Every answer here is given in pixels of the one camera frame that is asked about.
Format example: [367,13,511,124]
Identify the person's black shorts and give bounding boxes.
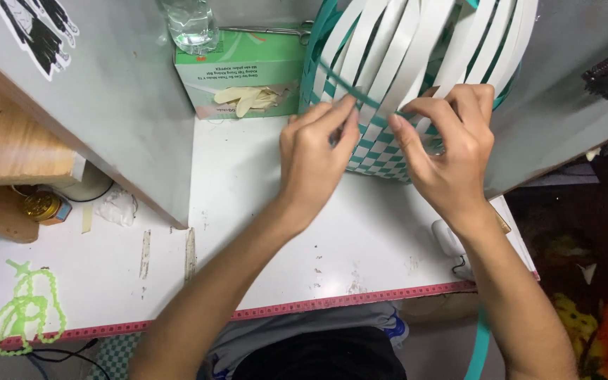
[232,326,408,380]

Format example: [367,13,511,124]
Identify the pink measuring tape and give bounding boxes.
[0,272,540,354]

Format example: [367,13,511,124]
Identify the crumpled white tissue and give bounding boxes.
[95,188,139,228]

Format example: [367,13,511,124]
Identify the hanging teal plastic strap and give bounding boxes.
[462,305,493,380]

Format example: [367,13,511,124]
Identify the teal and white woven basket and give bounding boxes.
[298,0,540,185]

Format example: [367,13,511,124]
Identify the white earbud case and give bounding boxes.
[431,219,466,259]

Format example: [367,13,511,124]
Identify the cream latex glove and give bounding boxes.
[213,86,284,118]

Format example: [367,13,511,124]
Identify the teal plastic weaving strip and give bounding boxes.
[317,59,416,121]

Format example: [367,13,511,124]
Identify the green bead necklace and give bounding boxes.
[0,259,68,357]

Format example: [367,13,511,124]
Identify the green glove box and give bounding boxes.
[173,29,311,121]

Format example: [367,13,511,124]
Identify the wooden shelf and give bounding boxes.
[0,42,86,245]

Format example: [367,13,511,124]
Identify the metal surgical scissors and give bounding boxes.
[218,20,315,46]

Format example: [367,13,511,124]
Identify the black cable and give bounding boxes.
[0,334,113,380]

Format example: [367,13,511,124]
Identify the grey desk divider panel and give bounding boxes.
[0,0,326,231]
[483,0,608,200]

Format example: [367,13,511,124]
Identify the teal checkered woven mat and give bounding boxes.
[86,332,144,380]

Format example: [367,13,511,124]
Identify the person's left hand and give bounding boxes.
[278,96,362,233]

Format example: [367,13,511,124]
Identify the person's grey shirt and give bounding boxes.
[208,302,410,380]

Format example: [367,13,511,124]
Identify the clear plastic bottle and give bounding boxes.
[159,0,220,56]

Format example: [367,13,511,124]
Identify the black and white sticker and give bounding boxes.
[0,0,80,82]

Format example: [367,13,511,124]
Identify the gold lid jar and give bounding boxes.
[21,190,73,227]

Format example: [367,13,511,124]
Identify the person's right hand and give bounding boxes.
[387,83,496,234]

